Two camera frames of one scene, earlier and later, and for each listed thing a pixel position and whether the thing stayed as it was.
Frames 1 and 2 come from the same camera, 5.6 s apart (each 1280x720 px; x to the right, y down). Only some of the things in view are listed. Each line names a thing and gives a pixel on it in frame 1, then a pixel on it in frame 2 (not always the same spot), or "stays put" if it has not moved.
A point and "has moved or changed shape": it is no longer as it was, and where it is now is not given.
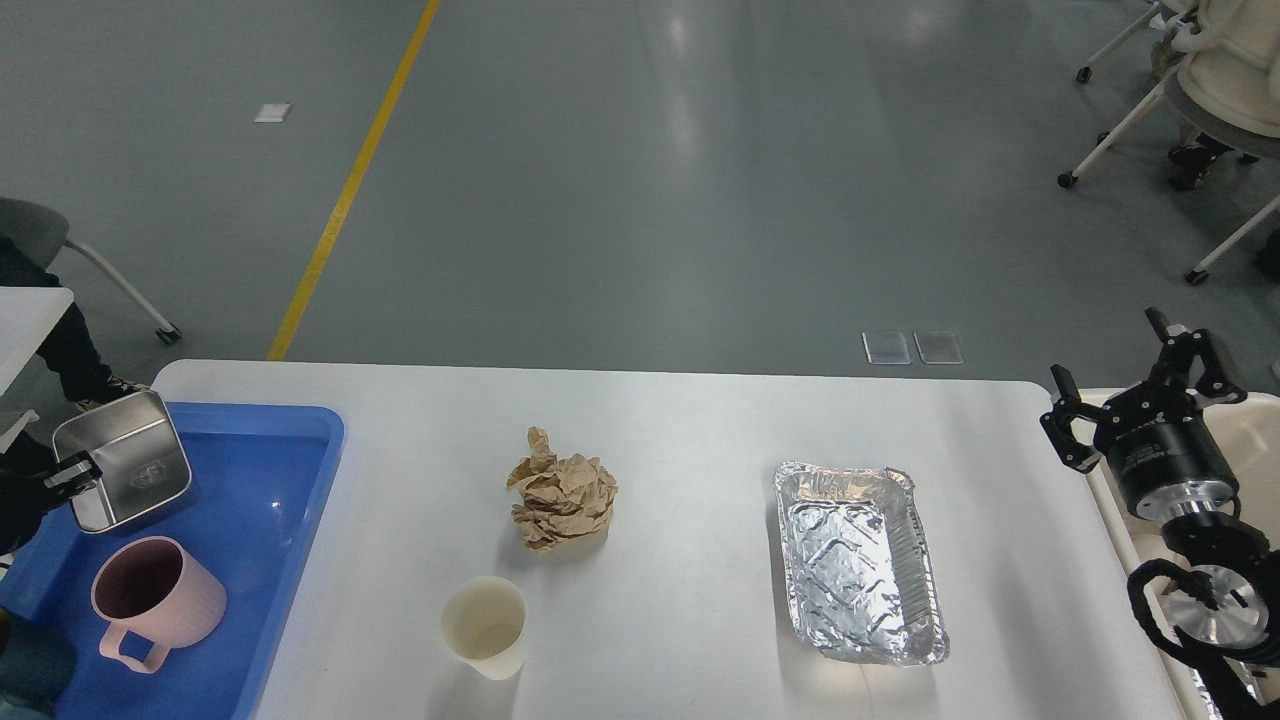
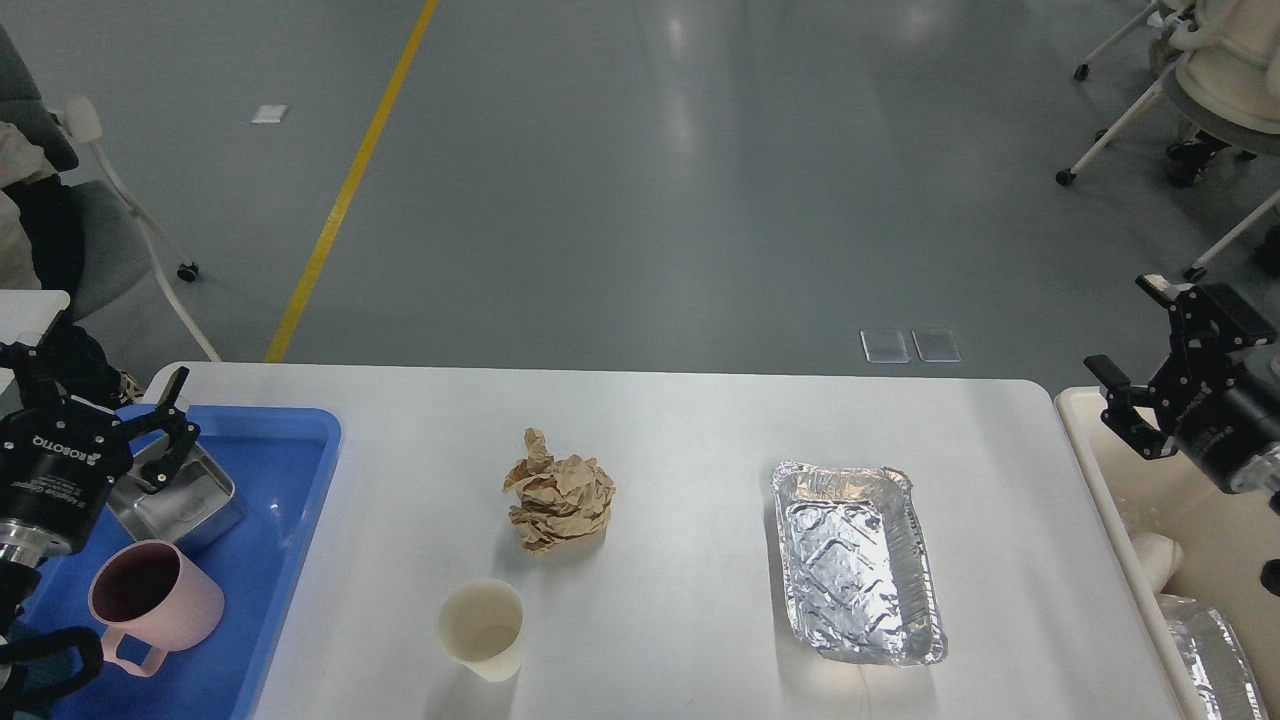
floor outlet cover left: [886, 347] stays put
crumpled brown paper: [560, 497] stays put
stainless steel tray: [136, 445] has moved or changed shape
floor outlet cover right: [938, 348] stays put
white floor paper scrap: [273, 113] stays put
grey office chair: [42, 232] to [116, 257]
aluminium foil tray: [864, 581] stays put
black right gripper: [1166, 457] to [1233, 422]
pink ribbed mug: [153, 587] stays put
